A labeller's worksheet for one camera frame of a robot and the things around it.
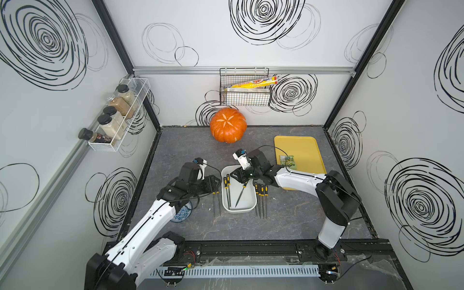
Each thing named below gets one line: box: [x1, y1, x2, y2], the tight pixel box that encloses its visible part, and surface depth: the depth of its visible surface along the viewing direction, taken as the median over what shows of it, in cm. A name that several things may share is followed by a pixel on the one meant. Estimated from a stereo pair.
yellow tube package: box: [223, 75, 279, 89], surface depth 88 cm
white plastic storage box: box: [221, 164, 258, 214], surface depth 91 cm
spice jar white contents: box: [96, 114, 123, 141], surface depth 66 cm
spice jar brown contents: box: [106, 95, 135, 120], surface depth 74 cm
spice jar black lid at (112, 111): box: [102, 105, 126, 126], surface depth 69 cm
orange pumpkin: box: [210, 107, 248, 144], surface depth 107 cm
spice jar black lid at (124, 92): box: [117, 83, 138, 107], surface depth 77 cm
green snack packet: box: [280, 155, 298, 171], surface depth 104 cm
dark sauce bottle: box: [77, 128, 112, 144], surface depth 62 cm
